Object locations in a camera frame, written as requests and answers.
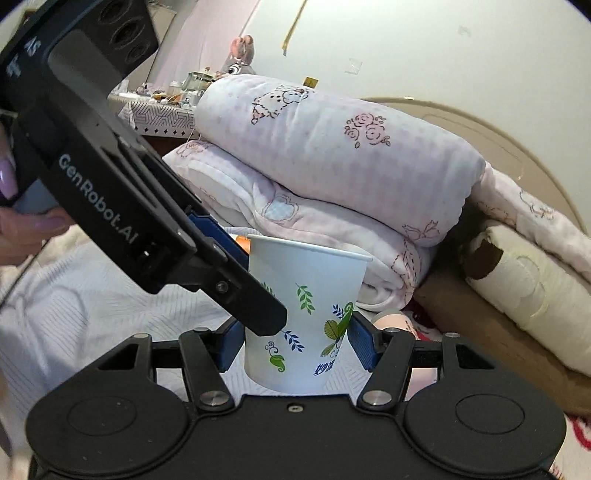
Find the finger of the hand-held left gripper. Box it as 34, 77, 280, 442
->
159, 244, 289, 337
185, 210, 251, 274

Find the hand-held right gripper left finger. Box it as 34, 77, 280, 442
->
95, 318, 246, 411

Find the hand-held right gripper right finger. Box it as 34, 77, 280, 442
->
347, 311, 497, 411

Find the white leaf-print paper cup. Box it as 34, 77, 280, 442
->
243, 233, 374, 398

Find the person's left hand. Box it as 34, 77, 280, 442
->
0, 124, 73, 269

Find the pink round object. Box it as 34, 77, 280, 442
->
372, 311, 417, 341

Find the folded pink printed quilt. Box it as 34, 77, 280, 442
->
161, 138, 446, 315

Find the white textured bed sheet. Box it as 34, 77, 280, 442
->
0, 225, 252, 462

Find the glass teapot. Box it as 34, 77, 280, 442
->
181, 68, 217, 101

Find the rolled pink printed quilt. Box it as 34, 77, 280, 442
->
194, 74, 488, 232

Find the rolled cream quilt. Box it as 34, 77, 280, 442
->
463, 220, 591, 376

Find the pink plush toy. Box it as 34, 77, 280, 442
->
228, 34, 257, 75

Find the crumpled pink printed blanket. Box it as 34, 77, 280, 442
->
473, 164, 591, 289

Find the yellow hanging strip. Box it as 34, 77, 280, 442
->
281, 0, 309, 48

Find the beige curved headboard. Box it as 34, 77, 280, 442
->
358, 96, 591, 232

